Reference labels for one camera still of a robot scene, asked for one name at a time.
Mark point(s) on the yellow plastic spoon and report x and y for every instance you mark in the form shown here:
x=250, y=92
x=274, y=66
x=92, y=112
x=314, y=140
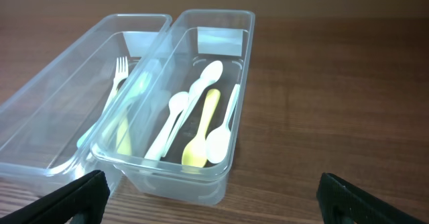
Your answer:
x=194, y=153

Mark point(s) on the white spoon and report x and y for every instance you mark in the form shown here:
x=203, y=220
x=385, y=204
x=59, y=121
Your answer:
x=194, y=93
x=211, y=73
x=176, y=105

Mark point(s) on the cream yellow plastic fork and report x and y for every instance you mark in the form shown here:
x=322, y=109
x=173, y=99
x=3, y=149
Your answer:
x=123, y=142

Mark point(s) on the clear plastic container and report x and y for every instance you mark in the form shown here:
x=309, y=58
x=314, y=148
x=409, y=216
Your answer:
x=197, y=38
x=43, y=146

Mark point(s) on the white spoon bowl down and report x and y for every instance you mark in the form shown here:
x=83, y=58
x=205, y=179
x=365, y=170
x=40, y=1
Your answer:
x=217, y=141

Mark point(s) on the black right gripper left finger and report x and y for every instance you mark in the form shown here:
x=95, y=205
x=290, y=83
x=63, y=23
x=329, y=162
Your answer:
x=81, y=201

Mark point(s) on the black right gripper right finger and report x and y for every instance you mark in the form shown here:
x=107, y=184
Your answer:
x=341, y=202

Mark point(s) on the small white plastic fork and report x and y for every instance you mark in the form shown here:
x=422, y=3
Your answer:
x=121, y=73

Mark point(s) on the light blue plastic fork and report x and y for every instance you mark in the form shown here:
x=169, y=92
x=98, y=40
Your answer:
x=137, y=89

